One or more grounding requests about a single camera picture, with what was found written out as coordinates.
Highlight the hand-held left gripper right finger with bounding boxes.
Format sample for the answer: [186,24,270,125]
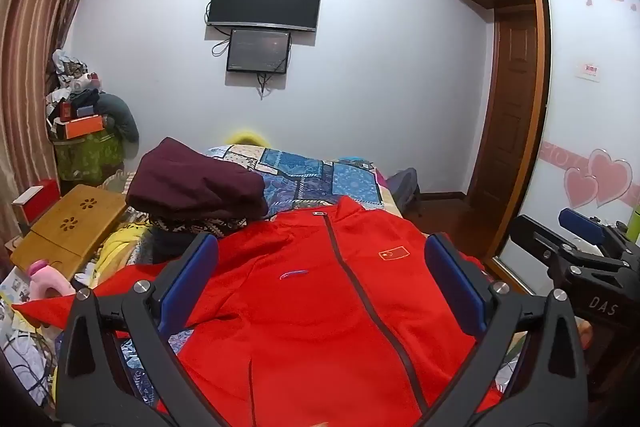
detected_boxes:
[424,232,588,427]

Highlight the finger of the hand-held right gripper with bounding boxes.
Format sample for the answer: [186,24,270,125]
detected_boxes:
[607,221,640,258]
[510,208,607,268]

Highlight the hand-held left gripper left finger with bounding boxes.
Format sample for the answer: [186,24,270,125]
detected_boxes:
[54,233,221,427]

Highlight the red zip jacket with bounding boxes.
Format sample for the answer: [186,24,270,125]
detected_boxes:
[12,196,501,427]

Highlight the pile of bags and clothes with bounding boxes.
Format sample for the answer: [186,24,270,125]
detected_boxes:
[46,49,108,128]

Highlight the patterned folded garment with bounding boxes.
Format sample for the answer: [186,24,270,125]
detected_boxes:
[150,216,248,238]

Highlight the yellow blanket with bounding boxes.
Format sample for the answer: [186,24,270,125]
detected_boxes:
[75,207,151,288]

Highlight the maroon folded garment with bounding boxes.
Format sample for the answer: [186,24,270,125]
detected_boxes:
[125,137,270,220]

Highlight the bamboo lap table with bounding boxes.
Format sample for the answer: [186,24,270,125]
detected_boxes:
[10,184,128,280]

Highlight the blue patchwork bed sheet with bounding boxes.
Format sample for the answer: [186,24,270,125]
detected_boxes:
[120,143,401,403]

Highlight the yellow round object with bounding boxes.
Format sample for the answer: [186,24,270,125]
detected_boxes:
[225,127,271,146]

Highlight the pink plush toy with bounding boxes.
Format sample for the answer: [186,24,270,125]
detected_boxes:
[27,259,76,300]

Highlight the red box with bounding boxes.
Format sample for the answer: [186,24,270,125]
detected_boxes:
[12,178,61,224]

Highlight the grey-green bolster pillow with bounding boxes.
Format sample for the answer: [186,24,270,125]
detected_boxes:
[95,93,140,142]

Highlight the orange box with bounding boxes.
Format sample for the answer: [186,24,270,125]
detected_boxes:
[54,114,106,140]

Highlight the striped brown curtain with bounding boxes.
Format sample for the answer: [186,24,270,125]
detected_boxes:
[0,0,113,238]

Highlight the tangled black cables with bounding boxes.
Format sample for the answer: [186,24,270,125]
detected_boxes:
[0,327,57,408]

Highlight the small wall monitor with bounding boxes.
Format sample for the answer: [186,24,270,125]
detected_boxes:
[226,28,292,74]

